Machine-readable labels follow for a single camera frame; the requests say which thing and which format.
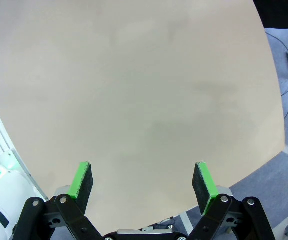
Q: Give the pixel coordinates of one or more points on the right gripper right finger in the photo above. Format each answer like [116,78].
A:
[204,185]

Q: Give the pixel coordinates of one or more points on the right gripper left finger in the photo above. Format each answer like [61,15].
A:
[83,185]

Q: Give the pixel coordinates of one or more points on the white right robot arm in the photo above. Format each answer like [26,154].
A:
[8,195]

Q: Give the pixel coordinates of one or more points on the person in black T-shirt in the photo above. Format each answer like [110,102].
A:
[279,12]

